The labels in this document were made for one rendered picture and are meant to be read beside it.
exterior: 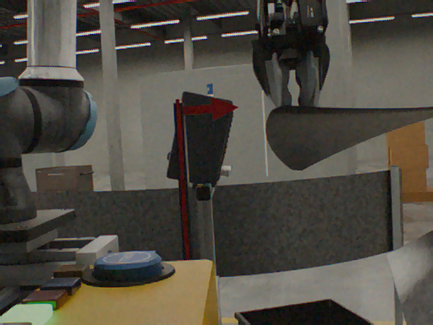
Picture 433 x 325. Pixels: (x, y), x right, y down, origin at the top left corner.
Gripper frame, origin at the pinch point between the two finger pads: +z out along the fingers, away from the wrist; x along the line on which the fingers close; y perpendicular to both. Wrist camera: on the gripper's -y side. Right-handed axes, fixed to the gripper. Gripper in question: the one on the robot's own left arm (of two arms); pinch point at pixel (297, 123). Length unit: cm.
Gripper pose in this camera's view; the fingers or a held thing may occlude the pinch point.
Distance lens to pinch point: 61.2
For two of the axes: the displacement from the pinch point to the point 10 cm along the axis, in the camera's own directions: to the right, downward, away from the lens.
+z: 0.6, 9.7, -2.5
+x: 10.0, -0.7, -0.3
